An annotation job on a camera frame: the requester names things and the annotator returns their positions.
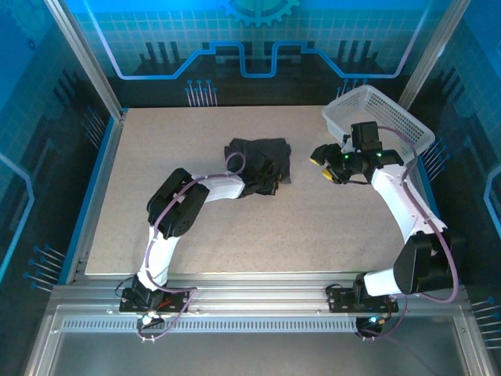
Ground dark grey t-shirt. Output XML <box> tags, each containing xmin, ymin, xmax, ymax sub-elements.
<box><xmin>224</xmin><ymin>136</ymin><xmax>294</xmax><ymax>199</ymax></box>

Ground white perforated plastic basket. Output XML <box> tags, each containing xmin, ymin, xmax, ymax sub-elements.
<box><xmin>321</xmin><ymin>85</ymin><xmax>436</xmax><ymax>165</ymax></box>

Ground blue table edge strip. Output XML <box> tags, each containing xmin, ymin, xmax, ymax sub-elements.
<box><xmin>58</xmin><ymin>107</ymin><xmax>130</xmax><ymax>285</ymax></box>

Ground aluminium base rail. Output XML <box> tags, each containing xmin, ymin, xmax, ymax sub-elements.
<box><xmin>50</xmin><ymin>272</ymin><xmax>470</xmax><ymax>318</ymax></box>

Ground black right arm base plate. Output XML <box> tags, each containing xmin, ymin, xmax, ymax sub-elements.
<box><xmin>326</xmin><ymin>285</ymin><xmax>400</xmax><ymax>314</ymax></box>

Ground aluminium frame post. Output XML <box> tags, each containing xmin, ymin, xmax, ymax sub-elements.
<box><xmin>398</xmin><ymin>0</ymin><xmax>473</xmax><ymax>111</ymax></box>
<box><xmin>43</xmin><ymin>0</ymin><xmax>127</xmax><ymax>119</ymax></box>

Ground slotted aluminium cable duct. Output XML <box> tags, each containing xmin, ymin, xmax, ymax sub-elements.
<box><xmin>62</xmin><ymin>317</ymin><xmax>359</xmax><ymax>332</ymax></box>

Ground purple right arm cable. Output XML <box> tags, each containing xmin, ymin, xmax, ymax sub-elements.
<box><xmin>362</xmin><ymin>125</ymin><xmax>461</xmax><ymax>342</ymax></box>

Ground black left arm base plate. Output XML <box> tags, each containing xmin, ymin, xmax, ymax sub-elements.
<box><xmin>119</xmin><ymin>287</ymin><xmax>196</xmax><ymax>314</ymax></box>

